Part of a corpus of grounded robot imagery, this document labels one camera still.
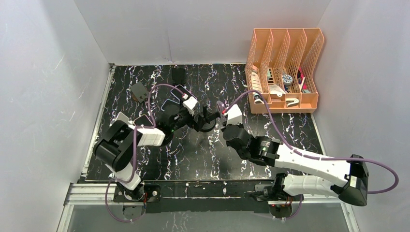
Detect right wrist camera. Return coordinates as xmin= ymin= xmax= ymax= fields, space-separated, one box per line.
xmin=222 ymin=104 xmax=243 ymax=126

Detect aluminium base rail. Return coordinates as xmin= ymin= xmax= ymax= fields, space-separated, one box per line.
xmin=58 ymin=181 xmax=359 ymax=232

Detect white plastic packet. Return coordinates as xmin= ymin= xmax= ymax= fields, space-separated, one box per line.
xmin=268 ymin=84 xmax=286 ymax=98

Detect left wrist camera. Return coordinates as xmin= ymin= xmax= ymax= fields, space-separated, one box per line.
xmin=182 ymin=94 xmax=198 ymax=116

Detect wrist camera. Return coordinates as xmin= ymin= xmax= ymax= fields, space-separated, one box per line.
xmin=222 ymin=104 xmax=243 ymax=126
xmin=182 ymin=94 xmax=198 ymax=116

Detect purple case phone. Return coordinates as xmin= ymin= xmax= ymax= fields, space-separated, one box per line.
xmin=170 ymin=85 xmax=196 ymax=100

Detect orange desk file organizer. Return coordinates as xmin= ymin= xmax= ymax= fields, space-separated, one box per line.
xmin=245 ymin=28 xmax=324 ymax=114

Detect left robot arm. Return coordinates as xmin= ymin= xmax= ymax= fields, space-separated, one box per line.
xmin=92 ymin=105 xmax=210 ymax=201

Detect green tall box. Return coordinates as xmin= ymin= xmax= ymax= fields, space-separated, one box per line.
xmin=266 ymin=69 xmax=272 ymax=83

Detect purple back magsafe phone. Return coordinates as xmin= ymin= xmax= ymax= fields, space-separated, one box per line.
xmin=217 ymin=101 xmax=226 ymax=115

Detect black round base phone stand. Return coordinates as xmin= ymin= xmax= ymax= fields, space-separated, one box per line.
xmin=195 ymin=105 xmax=220 ymax=132

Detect blue case phone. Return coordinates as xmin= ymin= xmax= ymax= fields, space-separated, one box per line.
xmin=161 ymin=99 xmax=180 ymax=111

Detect black folding phone stand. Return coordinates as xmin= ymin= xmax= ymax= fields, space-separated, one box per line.
xmin=171 ymin=68 xmax=186 ymax=86

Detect teal stapler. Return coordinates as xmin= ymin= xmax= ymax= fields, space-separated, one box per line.
xmin=253 ymin=92 xmax=266 ymax=104

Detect white flat card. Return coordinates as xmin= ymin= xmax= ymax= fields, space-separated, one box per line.
xmin=299 ymin=77 xmax=306 ymax=90

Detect white oval label pack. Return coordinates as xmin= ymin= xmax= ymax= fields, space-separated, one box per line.
xmin=251 ymin=70 xmax=263 ymax=93

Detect dark wooden phone stand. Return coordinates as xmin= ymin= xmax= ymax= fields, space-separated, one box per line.
xmin=131 ymin=82 xmax=149 ymax=102

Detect round blue lid jar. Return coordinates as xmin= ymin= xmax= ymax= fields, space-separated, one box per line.
xmin=282 ymin=74 xmax=293 ymax=87

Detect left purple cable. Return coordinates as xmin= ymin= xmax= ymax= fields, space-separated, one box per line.
xmin=105 ymin=84 xmax=190 ymax=223

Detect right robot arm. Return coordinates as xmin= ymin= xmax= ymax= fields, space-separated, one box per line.
xmin=222 ymin=124 xmax=368 ymax=206

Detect magenta notebook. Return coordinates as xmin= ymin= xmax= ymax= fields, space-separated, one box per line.
xmin=297 ymin=68 xmax=305 ymax=84

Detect silver metal phone stand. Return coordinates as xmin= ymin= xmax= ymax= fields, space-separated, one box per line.
xmin=113 ymin=112 xmax=133 ymax=125

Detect pink case phone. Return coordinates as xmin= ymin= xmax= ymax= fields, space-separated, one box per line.
xmin=133 ymin=115 xmax=153 ymax=127

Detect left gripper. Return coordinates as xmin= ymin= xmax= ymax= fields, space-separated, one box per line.
xmin=171 ymin=100 xmax=208 ymax=132

